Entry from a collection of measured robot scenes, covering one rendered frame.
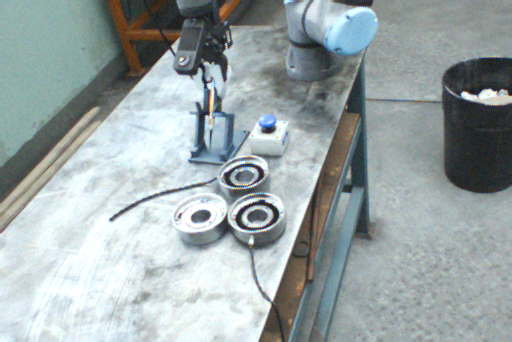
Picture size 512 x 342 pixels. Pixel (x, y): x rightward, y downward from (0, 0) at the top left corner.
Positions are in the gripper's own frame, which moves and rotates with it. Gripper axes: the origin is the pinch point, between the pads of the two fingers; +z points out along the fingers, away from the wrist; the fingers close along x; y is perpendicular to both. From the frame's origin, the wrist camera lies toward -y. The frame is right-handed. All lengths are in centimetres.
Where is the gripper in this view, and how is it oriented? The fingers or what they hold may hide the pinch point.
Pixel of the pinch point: (213, 95)
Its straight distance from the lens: 120.2
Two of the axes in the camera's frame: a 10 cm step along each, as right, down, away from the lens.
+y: 3.6, -6.3, 6.9
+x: -9.2, -1.1, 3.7
